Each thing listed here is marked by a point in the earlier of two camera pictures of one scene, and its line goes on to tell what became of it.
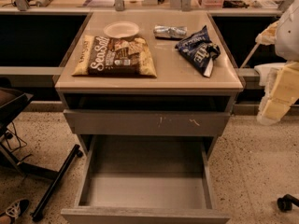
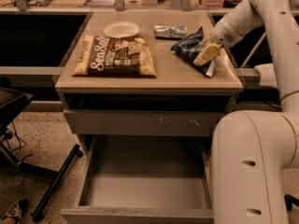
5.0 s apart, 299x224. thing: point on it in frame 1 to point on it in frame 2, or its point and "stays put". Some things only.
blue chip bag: (198, 48) stays put
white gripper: (289, 35) to (222, 33)
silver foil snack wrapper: (170, 32) stays put
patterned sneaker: (17, 209) stays put
